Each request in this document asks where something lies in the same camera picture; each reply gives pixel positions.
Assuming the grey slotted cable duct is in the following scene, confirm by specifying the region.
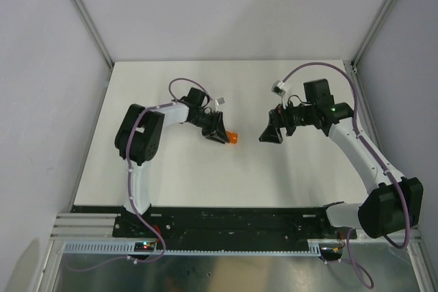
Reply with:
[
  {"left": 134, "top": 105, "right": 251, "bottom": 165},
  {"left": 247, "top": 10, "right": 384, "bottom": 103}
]
[{"left": 62, "top": 241, "right": 342, "bottom": 256}]

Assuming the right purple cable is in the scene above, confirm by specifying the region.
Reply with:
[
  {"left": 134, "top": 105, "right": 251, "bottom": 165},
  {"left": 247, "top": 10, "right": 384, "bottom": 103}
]
[{"left": 282, "top": 62, "right": 413, "bottom": 288}]

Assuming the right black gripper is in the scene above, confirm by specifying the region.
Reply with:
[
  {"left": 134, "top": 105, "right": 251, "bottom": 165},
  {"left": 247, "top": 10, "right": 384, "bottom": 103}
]
[{"left": 259, "top": 96, "right": 316, "bottom": 144}]

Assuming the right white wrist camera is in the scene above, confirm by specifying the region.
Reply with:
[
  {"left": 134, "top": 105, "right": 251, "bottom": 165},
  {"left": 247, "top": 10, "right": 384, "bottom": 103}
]
[{"left": 270, "top": 80, "right": 286, "bottom": 103}]

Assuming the right aluminium frame post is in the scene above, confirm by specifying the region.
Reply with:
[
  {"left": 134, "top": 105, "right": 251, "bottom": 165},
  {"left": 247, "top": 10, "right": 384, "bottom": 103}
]
[{"left": 351, "top": 0, "right": 397, "bottom": 67}]

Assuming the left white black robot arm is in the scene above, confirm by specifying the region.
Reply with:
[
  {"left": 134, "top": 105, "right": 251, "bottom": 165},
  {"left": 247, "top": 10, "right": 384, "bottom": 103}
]
[{"left": 114, "top": 88, "right": 237, "bottom": 237}]

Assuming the purple cable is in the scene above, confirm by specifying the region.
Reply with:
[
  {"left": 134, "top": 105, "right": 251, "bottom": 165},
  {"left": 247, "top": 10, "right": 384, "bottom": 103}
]
[
  {"left": 63, "top": 78, "right": 213, "bottom": 271},
  {"left": 282, "top": 62, "right": 413, "bottom": 288}
]

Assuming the orange pill organizer box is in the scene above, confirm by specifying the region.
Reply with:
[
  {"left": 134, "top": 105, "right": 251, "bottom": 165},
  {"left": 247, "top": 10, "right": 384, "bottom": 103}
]
[{"left": 226, "top": 131, "right": 238, "bottom": 144}]

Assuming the aluminium side rail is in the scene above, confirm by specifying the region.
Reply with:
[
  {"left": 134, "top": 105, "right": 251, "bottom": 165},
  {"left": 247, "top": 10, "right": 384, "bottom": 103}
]
[{"left": 341, "top": 60, "right": 424, "bottom": 248}]

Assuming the aluminium frame post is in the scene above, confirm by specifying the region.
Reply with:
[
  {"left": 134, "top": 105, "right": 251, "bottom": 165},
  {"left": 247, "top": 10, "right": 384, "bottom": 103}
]
[
  {"left": 351, "top": 0, "right": 397, "bottom": 67},
  {"left": 70, "top": 0, "right": 114, "bottom": 70}
]

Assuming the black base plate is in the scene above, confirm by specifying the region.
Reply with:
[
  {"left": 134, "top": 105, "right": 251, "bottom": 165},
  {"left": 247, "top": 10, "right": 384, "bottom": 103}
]
[{"left": 112, "top": 205, "right": 359, "bottom": 252}]

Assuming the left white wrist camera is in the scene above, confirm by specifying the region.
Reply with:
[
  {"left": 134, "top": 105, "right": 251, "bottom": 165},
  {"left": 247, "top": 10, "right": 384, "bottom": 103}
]
[{"left": 214, "top": 97, "right": 225, "bottom": 106}]

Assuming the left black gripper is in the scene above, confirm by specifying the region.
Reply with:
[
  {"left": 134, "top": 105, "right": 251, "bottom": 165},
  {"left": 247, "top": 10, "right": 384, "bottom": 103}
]
[{"left": 189, "top": 110, "right": 229, "bottom": 144}]

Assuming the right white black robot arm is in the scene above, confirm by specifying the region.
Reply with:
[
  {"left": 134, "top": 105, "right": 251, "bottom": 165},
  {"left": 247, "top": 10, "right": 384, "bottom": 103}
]
[{"left": 259, "top": 79, "right": 424, "bottom": 238}]

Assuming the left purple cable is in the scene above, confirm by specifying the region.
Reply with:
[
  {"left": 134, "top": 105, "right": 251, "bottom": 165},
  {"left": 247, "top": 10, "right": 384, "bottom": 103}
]
[{"left": 63, "top": 78, "right": 213, "bottom": 271}]

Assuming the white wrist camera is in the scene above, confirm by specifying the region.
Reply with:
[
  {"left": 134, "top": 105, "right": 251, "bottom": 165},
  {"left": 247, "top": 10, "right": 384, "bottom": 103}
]
[
  {"left": 214, "top": 97, "right": 225, "bottom": 106},
  {"left": 270, "top": 80, "right": 286, "bottom": 103}
]

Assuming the left aluminium frame post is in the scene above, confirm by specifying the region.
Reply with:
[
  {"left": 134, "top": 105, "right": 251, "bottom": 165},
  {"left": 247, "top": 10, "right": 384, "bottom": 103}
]
[{"left": 70, "top": 0, "right": 114, "bottom": 70}]

